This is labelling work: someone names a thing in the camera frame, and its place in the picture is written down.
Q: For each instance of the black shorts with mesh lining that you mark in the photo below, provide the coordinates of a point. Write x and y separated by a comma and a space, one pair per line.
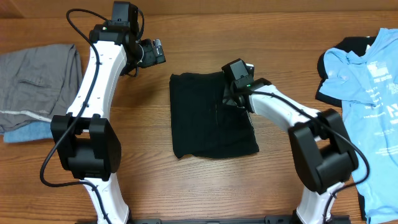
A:
202, 125

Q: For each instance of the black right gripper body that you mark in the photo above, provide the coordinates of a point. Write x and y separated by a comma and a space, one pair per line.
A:
229, 99

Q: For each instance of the black garment under blue shirt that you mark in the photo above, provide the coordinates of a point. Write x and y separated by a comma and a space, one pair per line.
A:
355, 44

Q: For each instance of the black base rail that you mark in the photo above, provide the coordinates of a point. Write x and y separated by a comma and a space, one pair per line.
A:
217, 221

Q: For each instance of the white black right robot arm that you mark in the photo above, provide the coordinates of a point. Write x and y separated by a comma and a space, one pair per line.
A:
323, 155

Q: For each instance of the folded grey shorts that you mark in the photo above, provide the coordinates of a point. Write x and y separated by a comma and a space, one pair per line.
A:
38, 83

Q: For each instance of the folded blue cloth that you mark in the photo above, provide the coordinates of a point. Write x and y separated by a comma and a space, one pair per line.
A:
31, 132

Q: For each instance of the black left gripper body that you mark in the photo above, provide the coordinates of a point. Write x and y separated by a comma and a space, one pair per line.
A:
148, 56

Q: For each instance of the light blue t-shirt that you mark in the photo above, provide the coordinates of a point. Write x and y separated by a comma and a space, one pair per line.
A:
367, 88

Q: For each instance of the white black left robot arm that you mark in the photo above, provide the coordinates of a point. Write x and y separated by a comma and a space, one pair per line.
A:
85, 141

